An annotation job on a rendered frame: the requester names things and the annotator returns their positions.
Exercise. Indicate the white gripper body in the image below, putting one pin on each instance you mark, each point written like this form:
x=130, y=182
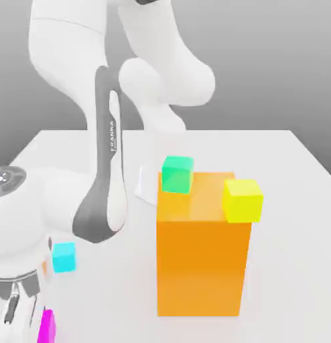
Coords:
x=26, y=332

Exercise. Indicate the small green cube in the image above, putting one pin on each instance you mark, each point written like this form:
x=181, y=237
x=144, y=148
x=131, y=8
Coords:
x=177, y=175

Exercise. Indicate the small magenta cube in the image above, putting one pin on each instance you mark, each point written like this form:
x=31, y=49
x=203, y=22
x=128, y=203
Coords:
x=47, y=328

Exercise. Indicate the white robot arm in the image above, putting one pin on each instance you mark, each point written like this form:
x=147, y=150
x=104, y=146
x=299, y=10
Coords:
x=61, y=67

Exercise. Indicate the small yellow cube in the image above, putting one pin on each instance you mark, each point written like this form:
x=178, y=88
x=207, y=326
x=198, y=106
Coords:
x=243, y=202

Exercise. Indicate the small cyan cube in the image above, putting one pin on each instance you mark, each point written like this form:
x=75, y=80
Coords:
x=64, y=257

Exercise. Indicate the large orange box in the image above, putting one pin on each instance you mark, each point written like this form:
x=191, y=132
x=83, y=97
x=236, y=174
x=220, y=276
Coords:
x=200, y=268

